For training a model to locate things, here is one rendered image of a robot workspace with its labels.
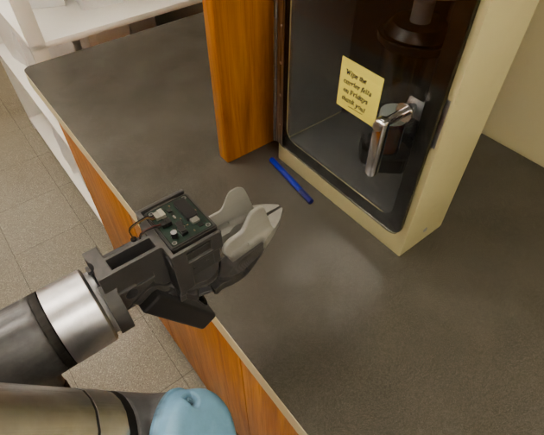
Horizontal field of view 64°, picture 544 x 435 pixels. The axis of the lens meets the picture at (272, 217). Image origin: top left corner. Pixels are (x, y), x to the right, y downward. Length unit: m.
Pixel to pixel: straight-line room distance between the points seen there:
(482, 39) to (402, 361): 0.41
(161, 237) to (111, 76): 0.85
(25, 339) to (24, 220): 1.94
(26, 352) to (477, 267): 0.64
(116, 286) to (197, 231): 0.08
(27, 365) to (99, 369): 1.35
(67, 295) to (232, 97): 0.51
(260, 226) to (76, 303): 0.19
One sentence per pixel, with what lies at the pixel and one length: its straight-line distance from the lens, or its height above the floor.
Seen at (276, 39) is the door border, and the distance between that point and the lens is 0.75.
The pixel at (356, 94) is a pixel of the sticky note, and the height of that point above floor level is 1.18.
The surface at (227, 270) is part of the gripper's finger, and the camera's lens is 0.45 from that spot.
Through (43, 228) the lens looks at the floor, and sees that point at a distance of 2.26.
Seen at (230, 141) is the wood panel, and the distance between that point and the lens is 0.86.
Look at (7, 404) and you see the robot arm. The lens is 0.28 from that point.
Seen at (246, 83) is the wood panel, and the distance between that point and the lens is 0.82.
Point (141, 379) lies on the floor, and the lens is 1.70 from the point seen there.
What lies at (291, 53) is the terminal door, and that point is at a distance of 0.73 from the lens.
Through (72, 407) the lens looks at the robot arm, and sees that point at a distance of 0.30.
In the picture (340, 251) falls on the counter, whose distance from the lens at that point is 0.74.
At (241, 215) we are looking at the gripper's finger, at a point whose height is 1.16.
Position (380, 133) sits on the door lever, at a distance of 0.56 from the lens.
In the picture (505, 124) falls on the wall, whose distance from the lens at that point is 1.07.
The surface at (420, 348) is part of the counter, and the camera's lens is 0.67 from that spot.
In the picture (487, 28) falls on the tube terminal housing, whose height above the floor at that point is 1.32.
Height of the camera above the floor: 1.52
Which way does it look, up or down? 48 degrees down
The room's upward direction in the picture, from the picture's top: straight up
